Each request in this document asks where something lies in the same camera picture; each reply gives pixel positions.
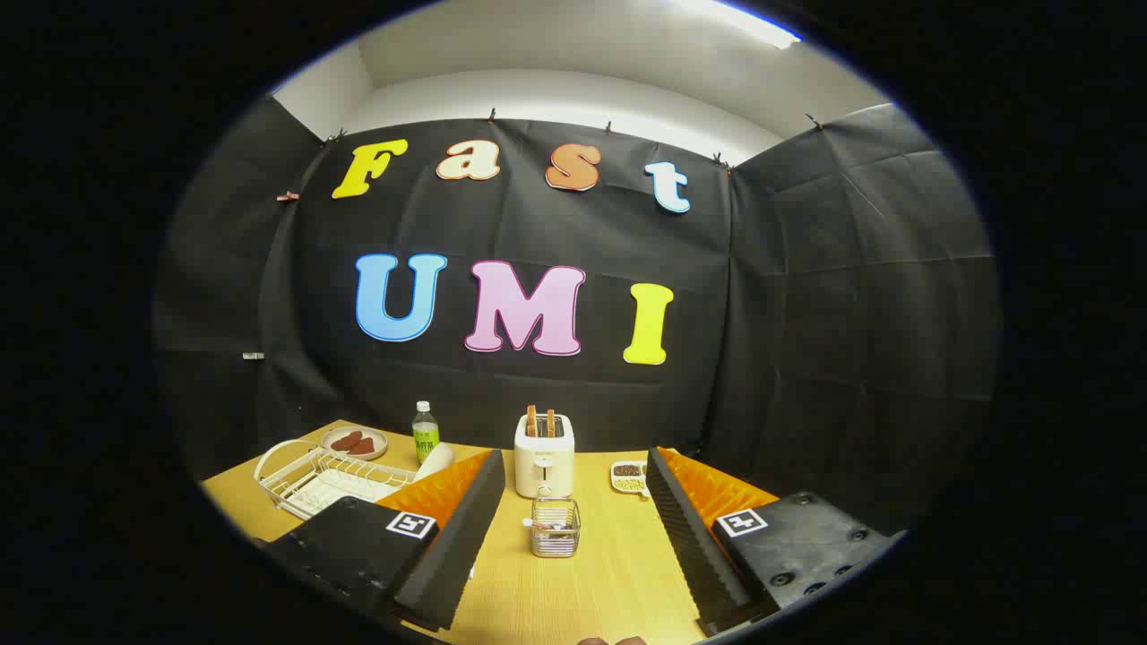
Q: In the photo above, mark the small beige plate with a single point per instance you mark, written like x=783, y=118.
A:
x=376, y=436

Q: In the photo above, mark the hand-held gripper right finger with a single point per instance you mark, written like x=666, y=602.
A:
x=685, y=537

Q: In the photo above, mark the brown sausage piece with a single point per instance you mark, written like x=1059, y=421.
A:
x=346, y=441
x=363, y=447

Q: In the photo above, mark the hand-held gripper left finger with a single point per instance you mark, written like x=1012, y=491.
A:
x=461, y=537

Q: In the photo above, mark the black backdrop cloth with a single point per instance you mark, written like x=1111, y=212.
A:
x=806, y=313

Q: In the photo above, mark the white divided dish with beans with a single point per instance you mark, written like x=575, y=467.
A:
x=629, y=477

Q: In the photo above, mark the white toaster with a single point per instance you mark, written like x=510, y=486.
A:
x=544, y=470

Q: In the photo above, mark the green tea bottle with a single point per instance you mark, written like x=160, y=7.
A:
x=426, y=441

